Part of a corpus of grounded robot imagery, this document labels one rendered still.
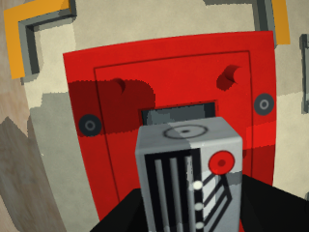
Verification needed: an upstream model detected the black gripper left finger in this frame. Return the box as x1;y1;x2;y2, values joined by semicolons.
90;188;148;232

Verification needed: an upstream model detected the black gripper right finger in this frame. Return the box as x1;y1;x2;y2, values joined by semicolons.
239;175;309;232

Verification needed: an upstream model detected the red toy car body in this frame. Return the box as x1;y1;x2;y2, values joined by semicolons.
63;31;277;220

